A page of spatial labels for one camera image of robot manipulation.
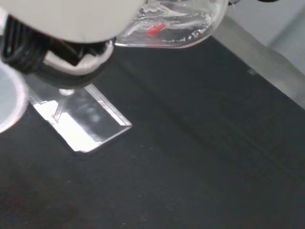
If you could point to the clear funnel stand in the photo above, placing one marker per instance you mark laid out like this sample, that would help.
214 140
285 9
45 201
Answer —
81 119

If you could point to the black bench cloth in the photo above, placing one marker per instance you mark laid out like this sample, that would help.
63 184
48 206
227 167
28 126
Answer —
166 155

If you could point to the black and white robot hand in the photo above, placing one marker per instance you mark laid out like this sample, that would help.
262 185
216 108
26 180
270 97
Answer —
66 26

